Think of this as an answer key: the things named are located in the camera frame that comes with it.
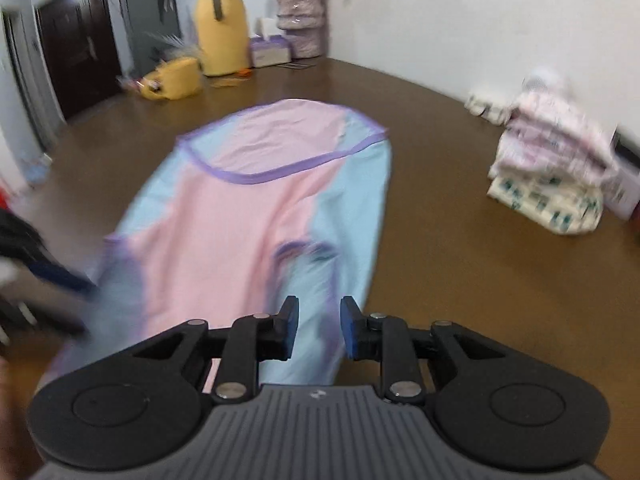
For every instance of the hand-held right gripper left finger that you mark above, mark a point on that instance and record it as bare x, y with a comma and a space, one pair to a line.
292, 327

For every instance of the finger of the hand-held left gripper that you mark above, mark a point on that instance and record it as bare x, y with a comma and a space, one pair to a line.
62, 276
45, 317

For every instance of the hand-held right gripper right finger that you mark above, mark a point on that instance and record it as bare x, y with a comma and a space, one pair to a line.
348, 330

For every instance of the pink and blue garment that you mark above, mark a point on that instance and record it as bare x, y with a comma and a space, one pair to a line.
225, 210

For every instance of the blue small item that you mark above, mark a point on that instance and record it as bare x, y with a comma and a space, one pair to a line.
37, 170

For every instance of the dark wooden door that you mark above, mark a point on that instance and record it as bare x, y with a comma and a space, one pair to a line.
75, 50

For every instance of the yellow plush bag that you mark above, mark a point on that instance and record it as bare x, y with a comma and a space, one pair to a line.
175, 77

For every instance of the white green-print folded cloth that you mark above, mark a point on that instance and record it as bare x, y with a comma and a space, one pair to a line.
550, 205

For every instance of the orange small item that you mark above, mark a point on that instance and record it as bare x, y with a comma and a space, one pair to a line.
235, 77

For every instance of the grey cabinet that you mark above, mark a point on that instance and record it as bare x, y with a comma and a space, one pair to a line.
147, 15

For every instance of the small white bottles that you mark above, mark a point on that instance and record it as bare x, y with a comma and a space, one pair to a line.
482, 105

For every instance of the purple tissue box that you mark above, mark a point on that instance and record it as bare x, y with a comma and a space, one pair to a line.
270, 50

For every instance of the wrapped flower vase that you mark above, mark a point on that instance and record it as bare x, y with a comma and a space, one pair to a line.
300, 15

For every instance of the white tin container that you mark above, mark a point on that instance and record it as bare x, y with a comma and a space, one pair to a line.
625, 180

